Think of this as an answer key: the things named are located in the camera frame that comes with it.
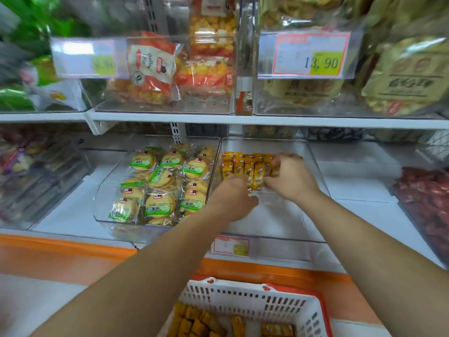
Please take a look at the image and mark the small red-framed price tag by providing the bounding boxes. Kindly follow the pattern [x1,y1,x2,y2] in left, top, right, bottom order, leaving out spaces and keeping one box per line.
[212,235,250,257]

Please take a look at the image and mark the flat beige snack bag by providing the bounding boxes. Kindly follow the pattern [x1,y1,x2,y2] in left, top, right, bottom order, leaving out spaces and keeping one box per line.
[262,78,345,106]

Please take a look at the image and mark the white and red shopping basket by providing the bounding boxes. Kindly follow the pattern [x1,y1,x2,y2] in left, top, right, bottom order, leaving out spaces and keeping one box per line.
[157,276,334,337]

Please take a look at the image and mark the wide yellow puffed snack bag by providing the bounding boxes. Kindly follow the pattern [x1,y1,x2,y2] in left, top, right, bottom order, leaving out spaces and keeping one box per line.
[173,57,235,97]

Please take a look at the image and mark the large beige snack bag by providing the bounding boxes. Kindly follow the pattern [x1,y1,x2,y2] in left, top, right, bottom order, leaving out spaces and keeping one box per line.
[361,36,449,117]

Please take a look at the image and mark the pale pink-framed price tag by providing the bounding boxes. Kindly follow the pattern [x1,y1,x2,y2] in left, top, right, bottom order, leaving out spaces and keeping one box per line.
[50,36,129,80]

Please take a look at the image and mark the white shelf board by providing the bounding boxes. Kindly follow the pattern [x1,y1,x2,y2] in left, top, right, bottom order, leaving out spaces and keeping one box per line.
[0,108,449,135]
[29,138,446,274]

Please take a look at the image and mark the person's right forearm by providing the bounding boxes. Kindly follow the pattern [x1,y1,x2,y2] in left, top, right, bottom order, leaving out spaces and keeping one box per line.
[297,190,449,337]

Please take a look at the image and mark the pile of red snack packets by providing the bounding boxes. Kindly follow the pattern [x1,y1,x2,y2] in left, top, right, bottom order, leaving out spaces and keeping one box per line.
[390,166,449,268]

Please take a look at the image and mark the large red-framed price tag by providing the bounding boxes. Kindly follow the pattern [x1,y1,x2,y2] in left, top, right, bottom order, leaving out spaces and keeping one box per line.
[257,29,363,80]

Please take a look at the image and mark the white bottom shelf board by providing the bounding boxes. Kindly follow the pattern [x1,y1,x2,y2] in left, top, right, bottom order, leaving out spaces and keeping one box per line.
[29,138,446,274]

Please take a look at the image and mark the clear bin with yellow packets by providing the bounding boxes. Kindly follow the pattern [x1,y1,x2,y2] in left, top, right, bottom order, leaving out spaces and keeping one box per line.
[208,137,331,243]

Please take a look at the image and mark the clear bin with biscuit packets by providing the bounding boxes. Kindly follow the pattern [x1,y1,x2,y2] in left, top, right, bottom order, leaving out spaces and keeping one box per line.
[93,135,221,243]

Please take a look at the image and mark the grey slotted shelf upright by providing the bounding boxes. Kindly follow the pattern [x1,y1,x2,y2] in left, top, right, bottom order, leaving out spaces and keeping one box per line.
[170,121,187,145]

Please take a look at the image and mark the orange shelf edge strip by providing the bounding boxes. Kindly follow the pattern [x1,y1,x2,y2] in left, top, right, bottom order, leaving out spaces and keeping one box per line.
[0,234,384,326]

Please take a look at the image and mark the clear bin with colourful packets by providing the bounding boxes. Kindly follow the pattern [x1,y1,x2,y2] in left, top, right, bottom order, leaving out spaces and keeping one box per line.
[0,123,93,231]

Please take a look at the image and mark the clear bin with orange bags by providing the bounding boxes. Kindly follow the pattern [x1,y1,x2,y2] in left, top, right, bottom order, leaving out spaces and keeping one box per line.
[94,0,240,115]

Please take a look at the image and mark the heap of yellow basket snacks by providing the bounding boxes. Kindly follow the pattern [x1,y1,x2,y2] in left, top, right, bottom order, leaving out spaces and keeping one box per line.
[168,301,296,337]

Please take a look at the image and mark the row of yellow snack packets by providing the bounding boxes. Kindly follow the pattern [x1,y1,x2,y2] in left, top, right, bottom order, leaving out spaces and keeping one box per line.
[221,151,281,192]

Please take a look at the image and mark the pile of green-label biscuit packets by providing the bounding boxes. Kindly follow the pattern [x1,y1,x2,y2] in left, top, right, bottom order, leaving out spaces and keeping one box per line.
[108,143,219,227]

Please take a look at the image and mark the clear golden snack bag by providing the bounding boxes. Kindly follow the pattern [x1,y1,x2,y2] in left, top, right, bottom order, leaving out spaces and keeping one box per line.
[259,0,367,31]

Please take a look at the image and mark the person's left hand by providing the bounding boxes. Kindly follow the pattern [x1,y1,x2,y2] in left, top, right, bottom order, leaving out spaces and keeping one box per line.
[206,174,259,222]

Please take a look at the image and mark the clear bin with beige bags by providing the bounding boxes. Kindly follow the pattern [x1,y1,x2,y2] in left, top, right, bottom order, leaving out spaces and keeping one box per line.
[253,0,449,119]

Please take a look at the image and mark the tall yellow puffed snack bag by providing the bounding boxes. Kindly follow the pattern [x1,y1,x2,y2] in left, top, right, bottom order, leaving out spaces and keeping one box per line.
[189,0,238,60]

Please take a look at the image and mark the pile of green snack bags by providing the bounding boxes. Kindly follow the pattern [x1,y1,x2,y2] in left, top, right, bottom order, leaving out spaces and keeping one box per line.
[0,0,92,113]

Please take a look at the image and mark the orange and white snack bag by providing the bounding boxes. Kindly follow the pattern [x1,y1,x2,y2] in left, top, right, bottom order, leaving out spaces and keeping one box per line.
[106,31,184,106]

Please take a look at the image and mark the person's left forearm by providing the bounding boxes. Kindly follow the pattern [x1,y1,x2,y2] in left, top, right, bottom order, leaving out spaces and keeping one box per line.
[31,206,228,337]

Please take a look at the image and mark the person's right hand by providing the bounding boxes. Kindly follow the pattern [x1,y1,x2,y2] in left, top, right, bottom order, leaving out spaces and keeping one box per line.
[263,153,321,204]

